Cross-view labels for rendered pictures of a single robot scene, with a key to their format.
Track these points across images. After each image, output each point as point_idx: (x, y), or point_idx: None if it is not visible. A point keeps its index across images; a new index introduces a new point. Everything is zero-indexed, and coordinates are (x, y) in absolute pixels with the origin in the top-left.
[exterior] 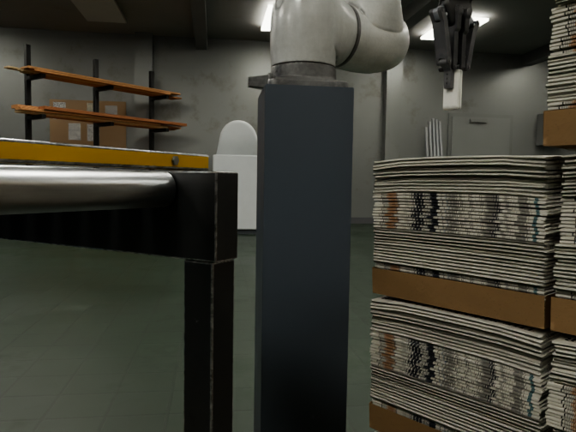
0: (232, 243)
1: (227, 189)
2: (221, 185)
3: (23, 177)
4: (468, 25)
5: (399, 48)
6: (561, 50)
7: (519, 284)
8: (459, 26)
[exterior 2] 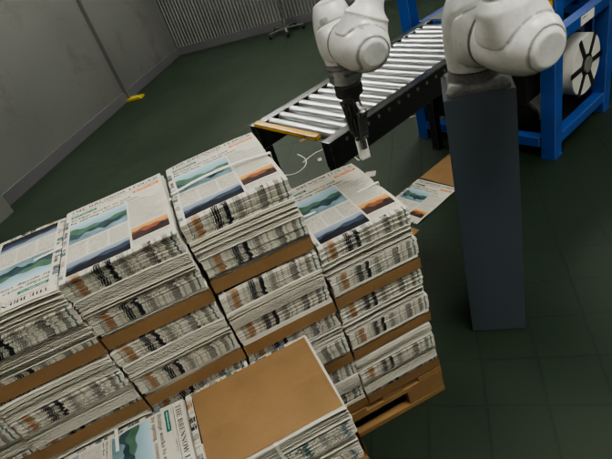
0: (332, 164)
1: (326, 147)
2: (323, 146)
3: (298, 128)
4: (351, 115)
5: (504, 66)
6: None
7: None
8: (347, 115)
